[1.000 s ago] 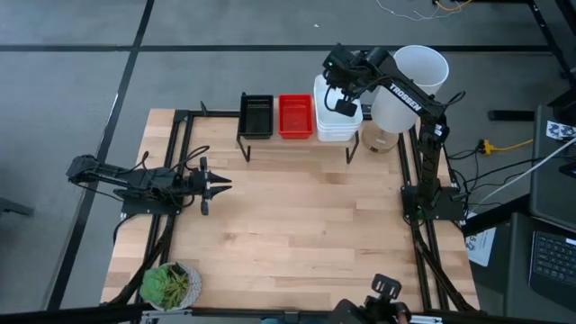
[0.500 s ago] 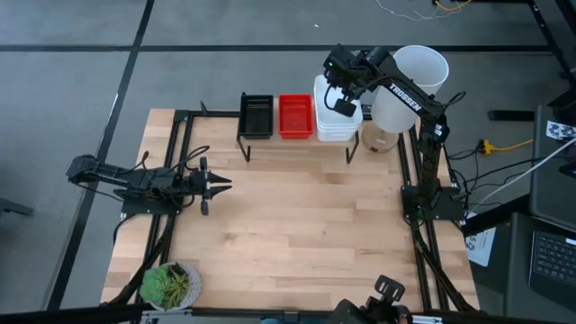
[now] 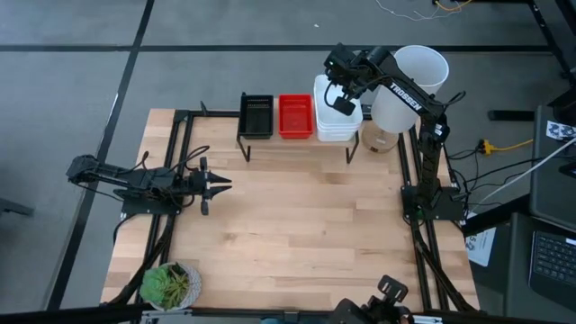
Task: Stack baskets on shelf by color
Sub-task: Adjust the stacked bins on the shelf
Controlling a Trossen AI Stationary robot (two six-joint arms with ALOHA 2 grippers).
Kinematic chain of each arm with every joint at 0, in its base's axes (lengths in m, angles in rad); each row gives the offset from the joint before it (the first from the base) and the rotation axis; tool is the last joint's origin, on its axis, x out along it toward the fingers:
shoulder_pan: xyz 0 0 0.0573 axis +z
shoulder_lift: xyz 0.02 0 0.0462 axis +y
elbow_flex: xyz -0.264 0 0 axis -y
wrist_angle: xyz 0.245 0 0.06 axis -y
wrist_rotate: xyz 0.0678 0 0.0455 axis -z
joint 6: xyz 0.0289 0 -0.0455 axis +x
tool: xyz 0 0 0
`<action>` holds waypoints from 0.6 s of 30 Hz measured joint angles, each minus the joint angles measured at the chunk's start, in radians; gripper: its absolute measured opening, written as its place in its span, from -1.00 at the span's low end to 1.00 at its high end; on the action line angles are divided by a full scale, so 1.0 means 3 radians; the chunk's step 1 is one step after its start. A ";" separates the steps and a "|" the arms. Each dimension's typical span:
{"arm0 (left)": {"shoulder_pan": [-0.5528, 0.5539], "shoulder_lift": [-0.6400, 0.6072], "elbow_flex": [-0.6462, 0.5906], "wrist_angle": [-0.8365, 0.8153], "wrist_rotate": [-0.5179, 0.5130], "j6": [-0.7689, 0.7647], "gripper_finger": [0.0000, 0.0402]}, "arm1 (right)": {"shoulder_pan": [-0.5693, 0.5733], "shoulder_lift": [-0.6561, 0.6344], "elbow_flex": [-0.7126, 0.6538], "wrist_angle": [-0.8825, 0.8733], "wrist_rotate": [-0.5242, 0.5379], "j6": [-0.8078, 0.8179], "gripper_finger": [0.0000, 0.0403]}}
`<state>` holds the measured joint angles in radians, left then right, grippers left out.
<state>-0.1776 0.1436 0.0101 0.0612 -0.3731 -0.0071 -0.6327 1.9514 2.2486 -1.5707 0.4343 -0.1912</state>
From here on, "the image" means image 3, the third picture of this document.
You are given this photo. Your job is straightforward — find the yellow floor cable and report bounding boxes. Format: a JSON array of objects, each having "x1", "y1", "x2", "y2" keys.
[{"x1": 432, "y1": 0, "x2": 474, "y2": 14}]

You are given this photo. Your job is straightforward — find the thick white cable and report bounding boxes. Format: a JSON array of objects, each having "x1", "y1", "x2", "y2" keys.
[{"x1": 467, "y1": 136, "x2": 576, "y2": 212}]

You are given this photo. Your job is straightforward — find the black stand leg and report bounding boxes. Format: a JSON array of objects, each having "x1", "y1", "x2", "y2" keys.
[{"x1": 526, "y1": 0, "x2": 576, "y2": 86}]

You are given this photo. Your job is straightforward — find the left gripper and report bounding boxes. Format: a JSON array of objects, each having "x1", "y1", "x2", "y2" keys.
[{"x1": 186, "y1": 156, "x2": 233, "y2": 216}]

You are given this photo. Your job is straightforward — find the silver frame bracket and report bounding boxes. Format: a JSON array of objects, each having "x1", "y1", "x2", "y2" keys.
[
  {"x1": 140, "y1": 308, "x2": 194, "y2": 324},
  {"x1": 411, "y1": 313, "x2": 445, "y2": 324}
]

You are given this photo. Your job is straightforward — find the wooden shelf with black legs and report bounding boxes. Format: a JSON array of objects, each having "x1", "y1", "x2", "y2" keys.
[{"x1": 235, "y1": 92, "x2": 362, "y2": 166}]

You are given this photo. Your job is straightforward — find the black leader arm handle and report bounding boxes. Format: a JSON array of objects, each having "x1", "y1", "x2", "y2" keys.
[{"x1": 331, "y1": 274, "x2": 413, "y2": 324}]

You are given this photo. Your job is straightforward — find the grey furniture foot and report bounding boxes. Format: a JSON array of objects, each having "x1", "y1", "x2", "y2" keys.
[{"x1": 0, "y1": 196, "x2": 36, "y2": 218}]

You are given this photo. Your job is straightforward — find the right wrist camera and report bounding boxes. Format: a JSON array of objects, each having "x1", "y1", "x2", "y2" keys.
[{"x1": 322, "y1": 44, "x2": 346, "y2": 78}]

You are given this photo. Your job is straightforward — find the black floor bar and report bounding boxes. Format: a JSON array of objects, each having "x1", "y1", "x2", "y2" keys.
[{"x1": 488, "y1": 110, "x2": 536, "y2": 122}]

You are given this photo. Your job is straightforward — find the thin white floor wire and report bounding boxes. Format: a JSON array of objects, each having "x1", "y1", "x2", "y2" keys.
[{"x1": 374, "y1": 0, "x2": 455, "y2": 23}]

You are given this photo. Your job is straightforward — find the black plastic slotted basket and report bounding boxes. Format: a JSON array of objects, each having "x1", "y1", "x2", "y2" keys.
[{"x1": 237, "y1": 92, "x2": 275, "y2": 140}]

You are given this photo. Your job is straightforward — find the white fiducial marker card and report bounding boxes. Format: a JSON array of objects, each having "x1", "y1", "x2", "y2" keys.
[{"x1": 544, "y1": 120, "x2": 576, "y2": 141}]

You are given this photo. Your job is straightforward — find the white shade wooden base lamp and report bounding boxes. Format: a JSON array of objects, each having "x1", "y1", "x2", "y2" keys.
[{"x1": 361, "y1": 44, "x2": 450, "y2": 155}]

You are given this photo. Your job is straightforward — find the red plastic slotted basket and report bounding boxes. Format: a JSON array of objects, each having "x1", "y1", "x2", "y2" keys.
[{"x1": 277, "y1": 93, "x2": 315, "y2": 140}]

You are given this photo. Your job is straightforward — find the green succulent in white pot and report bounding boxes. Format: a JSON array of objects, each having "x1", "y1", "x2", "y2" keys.
[{"x1": 138, "y1": 261, "x2": 203, "y2": 312}]

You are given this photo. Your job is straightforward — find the black laptop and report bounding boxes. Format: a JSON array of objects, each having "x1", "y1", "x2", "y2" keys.
[{"x1": 527, "y1": 229, "x2": 576, "y2": 312}]

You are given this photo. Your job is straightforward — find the white paper sheet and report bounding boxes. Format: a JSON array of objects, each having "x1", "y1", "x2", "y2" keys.
[{"x1": 464, "y1": 224, "x2": 497, "y2": 268}]

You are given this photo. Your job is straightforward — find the dark grey desk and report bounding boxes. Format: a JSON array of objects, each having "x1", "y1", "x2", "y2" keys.
[{"x1": 503, "y1": 211, "x2": 576, "y2": 324}]

